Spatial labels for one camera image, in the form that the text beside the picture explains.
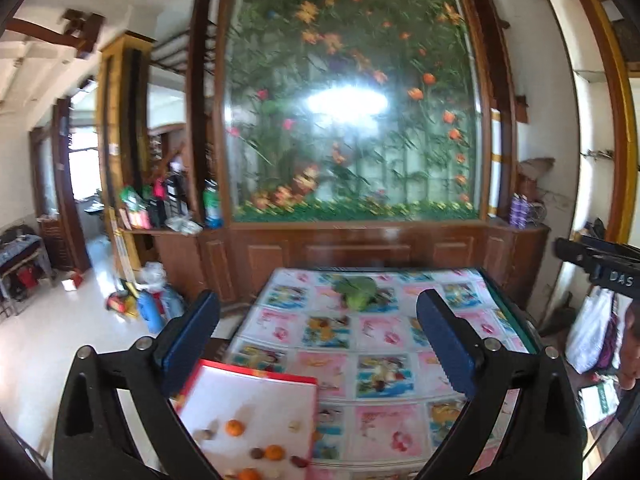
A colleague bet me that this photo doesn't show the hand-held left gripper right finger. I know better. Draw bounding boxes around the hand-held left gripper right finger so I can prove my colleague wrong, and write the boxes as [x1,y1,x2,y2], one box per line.
[416,287,589,480]

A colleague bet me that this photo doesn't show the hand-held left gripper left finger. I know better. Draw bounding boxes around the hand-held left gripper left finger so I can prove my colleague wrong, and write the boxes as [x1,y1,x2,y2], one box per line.
[52,289,223,480]

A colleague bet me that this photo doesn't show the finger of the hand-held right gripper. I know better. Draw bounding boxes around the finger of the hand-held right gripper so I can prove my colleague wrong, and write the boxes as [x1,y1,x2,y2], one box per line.
[554,238,601,282]

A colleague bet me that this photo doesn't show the red box with white inside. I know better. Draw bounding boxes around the red box with white inside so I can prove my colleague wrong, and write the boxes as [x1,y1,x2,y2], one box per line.
[172,358,321,480]

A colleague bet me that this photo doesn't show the person's right hand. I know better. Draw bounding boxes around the person's right hand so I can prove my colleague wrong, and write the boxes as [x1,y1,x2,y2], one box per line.
[619,304,640,392]

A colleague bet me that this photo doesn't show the blue water jug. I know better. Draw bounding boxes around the blue water jug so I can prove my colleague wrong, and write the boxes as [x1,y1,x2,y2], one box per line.
[137,290,166,335]

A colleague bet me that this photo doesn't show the fruit printed tablecloth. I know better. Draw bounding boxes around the fruit printed tablecloth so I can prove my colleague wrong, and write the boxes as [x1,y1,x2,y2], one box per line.
[220,267,542,480]

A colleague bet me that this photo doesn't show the white shopping bag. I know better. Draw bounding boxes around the white shopping bag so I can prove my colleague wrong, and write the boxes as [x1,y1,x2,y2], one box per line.
[565,287,618,375]

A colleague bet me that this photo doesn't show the purple bottles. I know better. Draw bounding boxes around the purple bottles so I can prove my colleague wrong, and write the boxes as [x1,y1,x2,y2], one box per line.
[510,194,532,228]

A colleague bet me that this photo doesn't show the red yellow toy car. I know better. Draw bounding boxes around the red yellow toy car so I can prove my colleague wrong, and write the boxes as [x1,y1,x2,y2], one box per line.
[105,290,141,320]

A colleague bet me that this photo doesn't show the green leafy vegetable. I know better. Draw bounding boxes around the green leafy vegetable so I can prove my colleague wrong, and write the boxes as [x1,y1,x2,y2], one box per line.
[332,276,382,311]

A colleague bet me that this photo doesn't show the wooden sideboard cabinet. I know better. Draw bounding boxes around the wooden sideboard cabinet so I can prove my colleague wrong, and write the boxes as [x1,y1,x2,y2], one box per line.
[117,220,551,306]

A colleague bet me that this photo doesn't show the clear plastic bottle blue label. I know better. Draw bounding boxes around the clear plastic bottle blue label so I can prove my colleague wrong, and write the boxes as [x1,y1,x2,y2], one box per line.
[202,180,223,229]

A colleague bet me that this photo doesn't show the black thermos jug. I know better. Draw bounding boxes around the black thermos jug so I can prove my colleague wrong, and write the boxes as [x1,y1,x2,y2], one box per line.
[164,175,190,221]

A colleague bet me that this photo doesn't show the green packet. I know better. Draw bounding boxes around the green packet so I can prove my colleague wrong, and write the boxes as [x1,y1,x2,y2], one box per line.
[120,186,146,213]

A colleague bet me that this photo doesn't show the dark covered side table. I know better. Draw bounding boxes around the dark covered side table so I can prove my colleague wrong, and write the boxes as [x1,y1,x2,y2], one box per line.
[0,230,56,316]

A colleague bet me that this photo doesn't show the wooden pillar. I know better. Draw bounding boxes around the wooden pillar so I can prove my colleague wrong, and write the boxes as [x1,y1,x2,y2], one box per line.
[97,32,153,231]

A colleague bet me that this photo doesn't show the flower painted glass panel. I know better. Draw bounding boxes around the flower painted glass panel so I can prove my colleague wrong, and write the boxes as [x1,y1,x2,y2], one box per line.
[220,0,493,223]

